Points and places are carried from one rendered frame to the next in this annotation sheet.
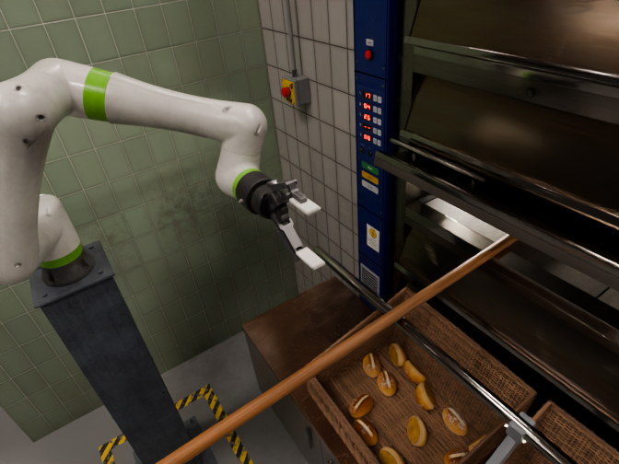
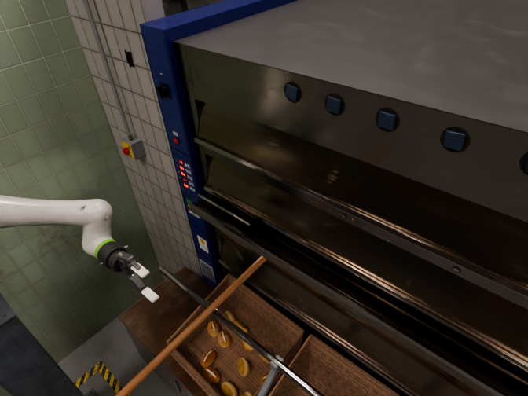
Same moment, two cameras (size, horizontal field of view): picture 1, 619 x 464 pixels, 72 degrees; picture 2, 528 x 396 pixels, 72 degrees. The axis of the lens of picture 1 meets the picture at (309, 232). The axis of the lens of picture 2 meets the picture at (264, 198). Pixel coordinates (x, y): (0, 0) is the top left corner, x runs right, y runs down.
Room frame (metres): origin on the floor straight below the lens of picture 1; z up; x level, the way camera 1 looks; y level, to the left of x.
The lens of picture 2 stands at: (-0.21, -0.18, 2.50)
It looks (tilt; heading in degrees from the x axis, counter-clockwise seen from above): 39 degrees down; 344
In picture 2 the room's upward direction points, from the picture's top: 4 degrees counter-clockwise
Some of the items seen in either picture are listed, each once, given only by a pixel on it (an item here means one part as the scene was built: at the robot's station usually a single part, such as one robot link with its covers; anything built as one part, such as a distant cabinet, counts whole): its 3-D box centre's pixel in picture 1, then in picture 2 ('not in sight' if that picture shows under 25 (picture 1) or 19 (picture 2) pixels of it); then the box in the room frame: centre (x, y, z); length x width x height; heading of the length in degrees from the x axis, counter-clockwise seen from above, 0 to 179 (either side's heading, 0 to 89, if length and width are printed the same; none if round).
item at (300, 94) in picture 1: (296, 89); (133, 147); (1.71, -0.01, 1.46); 0.10 x 0.07 x 0.10; 30
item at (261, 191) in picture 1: (274, 205); (123, 265); (0.81, 0.07, 1.48); 0.09 x 0.07 x 0.08; 31
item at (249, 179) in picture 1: (260, 192); (114, 254); (0.88, 0.11, 1.48); 0.12 x 0.06 x 0.09; 121
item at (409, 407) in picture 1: (407, 391); (234, 343); (0.80, -0.27, 0.72); 0.56 x 0.49 x 0.28; 28
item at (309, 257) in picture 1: (309, 258); (150, 295); (0.70, 0.00, 1.42); 0.07 x 0.03 x 0.01; 31
